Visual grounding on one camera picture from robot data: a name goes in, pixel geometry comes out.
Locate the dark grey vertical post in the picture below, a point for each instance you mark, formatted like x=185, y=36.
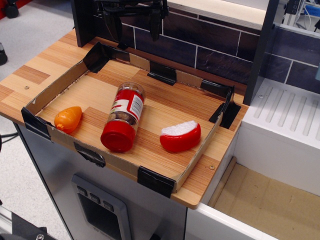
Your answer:
x=260, y=58

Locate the cardboard fence with black tape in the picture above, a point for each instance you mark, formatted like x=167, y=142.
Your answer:
x=172, y=97

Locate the red toy cheese wedge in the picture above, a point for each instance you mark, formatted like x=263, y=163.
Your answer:
x=181, y=137

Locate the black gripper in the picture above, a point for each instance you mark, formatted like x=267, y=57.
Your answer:
x=112, y=10

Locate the light wooden shelf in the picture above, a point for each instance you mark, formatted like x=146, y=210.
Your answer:
x=246, y=13

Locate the orange toy carrot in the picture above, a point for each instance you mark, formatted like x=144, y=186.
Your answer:
x=68, y=119

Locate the red-capped basil spice bottle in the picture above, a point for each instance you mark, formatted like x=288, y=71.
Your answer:
x=124, y=116

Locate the white toy sink drainer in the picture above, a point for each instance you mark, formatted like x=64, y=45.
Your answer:
x=286, y=113

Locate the grey toy oven panel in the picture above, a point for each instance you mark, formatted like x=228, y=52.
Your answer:
x=106, y=213

